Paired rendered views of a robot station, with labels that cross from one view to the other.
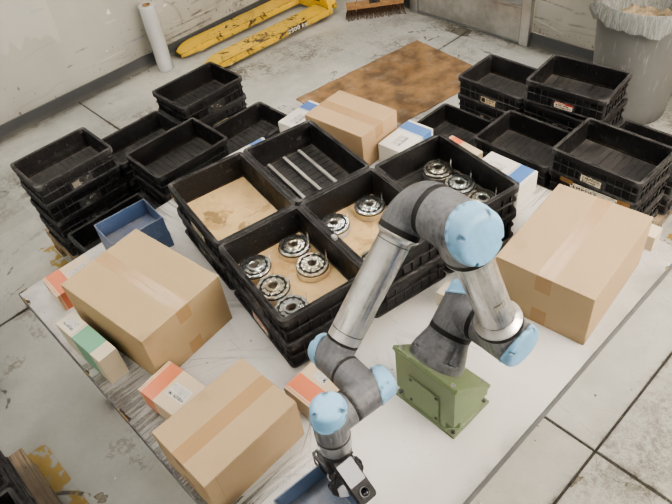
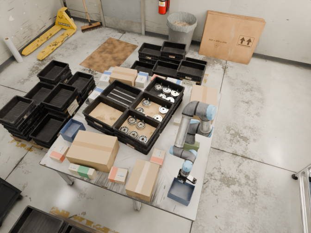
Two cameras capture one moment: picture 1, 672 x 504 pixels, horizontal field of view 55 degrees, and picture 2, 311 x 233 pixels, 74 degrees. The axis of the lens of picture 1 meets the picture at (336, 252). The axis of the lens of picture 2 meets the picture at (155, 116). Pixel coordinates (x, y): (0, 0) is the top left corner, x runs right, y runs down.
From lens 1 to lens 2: 0.80 m
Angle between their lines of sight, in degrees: 24
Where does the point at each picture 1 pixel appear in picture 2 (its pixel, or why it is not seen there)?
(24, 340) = (22, 176)
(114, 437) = (77, 194)
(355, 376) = (188, 154)
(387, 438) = (180, 164)
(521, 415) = (207, 146)
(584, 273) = not seen: hidden behind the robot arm
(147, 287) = (96, 147)
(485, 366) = not seen: hidden behind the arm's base
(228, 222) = (105, 118)
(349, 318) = (181, 140)
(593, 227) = (206, 95)
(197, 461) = (143, 191)
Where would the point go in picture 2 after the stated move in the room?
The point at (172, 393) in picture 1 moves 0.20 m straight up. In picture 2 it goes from (119, 175) to (116, 166)
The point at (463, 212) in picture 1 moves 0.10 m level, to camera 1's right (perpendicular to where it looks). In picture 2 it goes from (209, 108) to (219, 103)
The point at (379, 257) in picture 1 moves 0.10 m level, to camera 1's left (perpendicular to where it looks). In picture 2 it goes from (185, 123) to (175, 128)
